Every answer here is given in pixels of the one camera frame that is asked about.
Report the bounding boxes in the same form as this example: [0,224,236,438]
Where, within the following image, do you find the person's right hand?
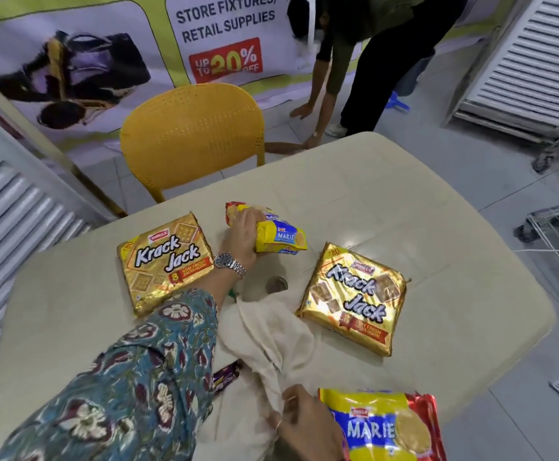
[265,384,352,461]

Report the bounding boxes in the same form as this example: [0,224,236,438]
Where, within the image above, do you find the person's left hand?
[219,207,267,272]

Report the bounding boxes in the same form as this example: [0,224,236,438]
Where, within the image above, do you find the gold Krack Jack packet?
[296,242,409,357]
[117,211,215,318]

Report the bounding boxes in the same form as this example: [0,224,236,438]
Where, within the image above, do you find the purple biscuit packet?
[212,359,243,397]

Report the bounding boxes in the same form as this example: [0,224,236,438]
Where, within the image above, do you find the cream cloth bag green handles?
[198,287,319,461]

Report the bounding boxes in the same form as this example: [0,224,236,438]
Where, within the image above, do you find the person's left forearm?
[0,268,242,461]

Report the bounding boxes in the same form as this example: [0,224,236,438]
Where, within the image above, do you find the silver wristwatch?
[212,252,247,279]

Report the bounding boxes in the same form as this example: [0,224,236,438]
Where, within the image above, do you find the straw broom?
[263,141,309,156]

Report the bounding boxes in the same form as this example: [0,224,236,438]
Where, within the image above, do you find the yellow plastic chair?
[119,83,267,205]

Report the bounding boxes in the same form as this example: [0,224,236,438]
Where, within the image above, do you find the beige plastic table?
[0,131,558,461]

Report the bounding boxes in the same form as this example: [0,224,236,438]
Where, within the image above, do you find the blue dustpan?
[386,90,411,113]

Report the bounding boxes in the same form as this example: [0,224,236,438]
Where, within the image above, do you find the green white promotional banner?
[0,0,520,154]

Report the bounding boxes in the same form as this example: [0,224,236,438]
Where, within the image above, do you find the metal pole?
[0,67,129,219]

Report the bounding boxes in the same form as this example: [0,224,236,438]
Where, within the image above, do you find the metal trolley base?
[513,204,559,337]

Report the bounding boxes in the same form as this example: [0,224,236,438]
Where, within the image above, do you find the white head mount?
[306,0,319,49]

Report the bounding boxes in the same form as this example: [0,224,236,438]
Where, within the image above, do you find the wire shopping trolley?
[531,124,559,174]

